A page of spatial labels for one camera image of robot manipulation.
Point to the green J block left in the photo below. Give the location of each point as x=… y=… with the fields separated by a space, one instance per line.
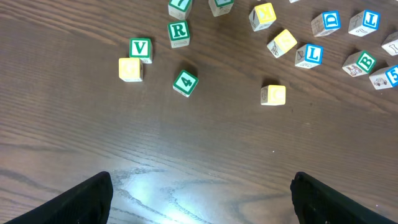
x=220 y=7

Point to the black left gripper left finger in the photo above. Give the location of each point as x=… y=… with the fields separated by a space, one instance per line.
x=88 y=202

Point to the blue L block middle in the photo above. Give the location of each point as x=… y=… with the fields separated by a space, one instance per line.
x=364 y=23

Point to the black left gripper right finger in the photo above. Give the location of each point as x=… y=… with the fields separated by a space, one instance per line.
x=314 y=202

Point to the green r block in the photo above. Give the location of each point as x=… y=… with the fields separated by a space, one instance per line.
x=390 y=45
x=179 y=34

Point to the yellow K block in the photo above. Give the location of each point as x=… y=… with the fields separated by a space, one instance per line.
x=262 y=16

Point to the green V block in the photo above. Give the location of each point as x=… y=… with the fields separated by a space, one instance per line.
x=141 y=48

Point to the green 7 block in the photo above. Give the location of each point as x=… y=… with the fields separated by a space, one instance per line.
x=180 y=9

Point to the green 4 block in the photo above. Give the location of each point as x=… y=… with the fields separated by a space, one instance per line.
x=185 y=83

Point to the blue 5 block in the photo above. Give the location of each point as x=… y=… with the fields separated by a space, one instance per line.
x=384 y=78

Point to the blue D block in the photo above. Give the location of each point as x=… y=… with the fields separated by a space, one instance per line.
x=326 y=23

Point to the yellow C block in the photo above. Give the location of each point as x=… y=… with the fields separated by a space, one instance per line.
x=273 y=95

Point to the yellow G block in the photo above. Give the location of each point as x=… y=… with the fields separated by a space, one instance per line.
x=130 y=70

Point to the blue L block front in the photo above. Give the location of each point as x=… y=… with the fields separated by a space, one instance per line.
x=309 y=56

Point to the green B block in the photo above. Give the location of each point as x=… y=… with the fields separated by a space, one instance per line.
x=360 y=63

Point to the yellow block near L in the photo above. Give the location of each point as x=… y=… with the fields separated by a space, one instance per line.
x=282 y=43

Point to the blue l block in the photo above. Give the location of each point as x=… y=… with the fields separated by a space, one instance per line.
x=364 y=23
x=309 y=56

